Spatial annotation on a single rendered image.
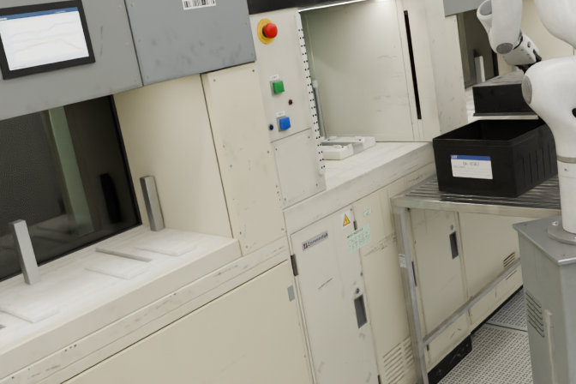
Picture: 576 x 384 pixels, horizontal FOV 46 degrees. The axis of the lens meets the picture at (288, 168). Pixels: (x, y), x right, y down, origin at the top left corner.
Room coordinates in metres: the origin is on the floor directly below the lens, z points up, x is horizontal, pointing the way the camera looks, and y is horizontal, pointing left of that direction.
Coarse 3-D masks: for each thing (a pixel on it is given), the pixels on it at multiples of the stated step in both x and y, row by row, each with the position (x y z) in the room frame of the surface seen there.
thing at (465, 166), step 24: (480, 120) 2.24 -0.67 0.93; (504, 120) 2.17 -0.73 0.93; (528, 120) 2.10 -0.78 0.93; (432, 144) 2.07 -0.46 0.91; (456, 144) 2.00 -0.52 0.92; (480, 144) 1.93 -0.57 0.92; (504, 144) 1.87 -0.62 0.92; (528, 144) 1.92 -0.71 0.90; (552, 144) 2.01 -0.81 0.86; (456, 168) 2.01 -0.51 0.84; (480, 168) 1.94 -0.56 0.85; (504, 168) 1.88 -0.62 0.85; (528, 168) 1.91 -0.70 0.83; (552, 168) 2.00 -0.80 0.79; (456, 192) 2.02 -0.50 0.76; (480, 192) 1.95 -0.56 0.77; (504, 192) 1.89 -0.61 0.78
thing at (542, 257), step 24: (528, 240) 1.55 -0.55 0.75; (552, 240) 1.51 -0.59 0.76; (528, 264) 1.59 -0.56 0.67; (552, 264) 1.44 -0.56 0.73; (528, 288) 1.61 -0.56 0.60; (552, 288) 1.45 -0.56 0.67; (528, 312) 1.63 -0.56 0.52; (552, 312) 1.46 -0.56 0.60; (528, 336) 1.65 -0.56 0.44; (552, 336) 1.47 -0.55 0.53; (552, 360) 1.47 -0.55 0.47
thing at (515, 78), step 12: (516, 72) 2.35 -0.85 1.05; (480, 84) 2.21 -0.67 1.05; (492, 84) 2.16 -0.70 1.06; (504, 84) 2.12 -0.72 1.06; (516, 84) 2.08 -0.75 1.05; (480, 96) 2.18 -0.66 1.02; (492, 96) 2.14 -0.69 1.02; (504, 96) 2.12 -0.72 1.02; (516, 96) 2.09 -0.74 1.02; (480, 108) 2.18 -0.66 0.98; (492, 108) 2.15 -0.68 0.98; (504, 108) 2.12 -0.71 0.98; (516, 108) 2.09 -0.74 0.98; (528, 108) 2.06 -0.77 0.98
